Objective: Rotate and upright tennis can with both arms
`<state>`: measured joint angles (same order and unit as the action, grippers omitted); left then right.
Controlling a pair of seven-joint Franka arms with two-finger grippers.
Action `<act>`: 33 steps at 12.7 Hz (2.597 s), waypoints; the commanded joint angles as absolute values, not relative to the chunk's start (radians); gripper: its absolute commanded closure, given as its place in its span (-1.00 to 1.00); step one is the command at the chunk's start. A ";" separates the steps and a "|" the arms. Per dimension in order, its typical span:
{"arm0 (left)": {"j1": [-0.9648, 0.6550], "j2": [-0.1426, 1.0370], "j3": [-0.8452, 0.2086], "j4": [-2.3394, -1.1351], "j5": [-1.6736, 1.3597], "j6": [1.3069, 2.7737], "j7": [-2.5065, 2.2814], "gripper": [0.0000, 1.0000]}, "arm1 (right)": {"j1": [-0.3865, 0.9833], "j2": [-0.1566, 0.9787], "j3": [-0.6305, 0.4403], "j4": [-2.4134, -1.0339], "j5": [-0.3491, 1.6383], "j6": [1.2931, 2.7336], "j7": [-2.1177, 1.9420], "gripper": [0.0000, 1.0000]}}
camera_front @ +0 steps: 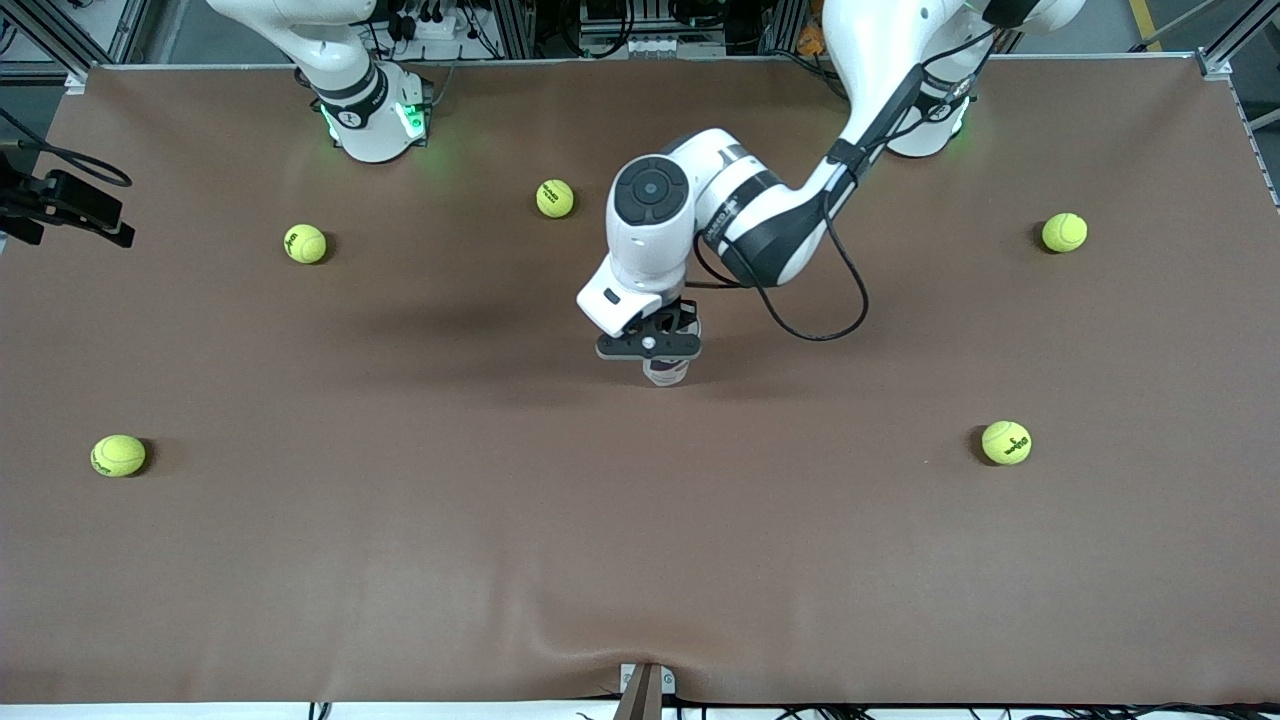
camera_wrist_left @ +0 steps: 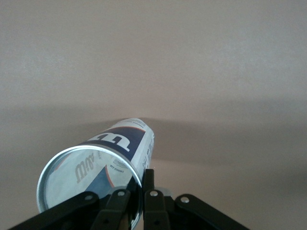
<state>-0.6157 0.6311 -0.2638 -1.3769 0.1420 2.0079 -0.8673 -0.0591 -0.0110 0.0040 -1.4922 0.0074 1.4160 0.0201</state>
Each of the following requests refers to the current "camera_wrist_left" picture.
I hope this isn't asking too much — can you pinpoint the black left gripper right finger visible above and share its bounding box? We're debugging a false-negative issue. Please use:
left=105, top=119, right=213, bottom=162
left=143, top=169, right=251, bottom=230

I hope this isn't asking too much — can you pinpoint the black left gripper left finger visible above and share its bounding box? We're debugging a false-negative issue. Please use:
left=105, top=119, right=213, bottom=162
left=7, top=178, right=142, bottom=230

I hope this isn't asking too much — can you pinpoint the white blue tennis ball can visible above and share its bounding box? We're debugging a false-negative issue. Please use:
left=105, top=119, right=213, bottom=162
left=35, top=117, right=156, bottom=228

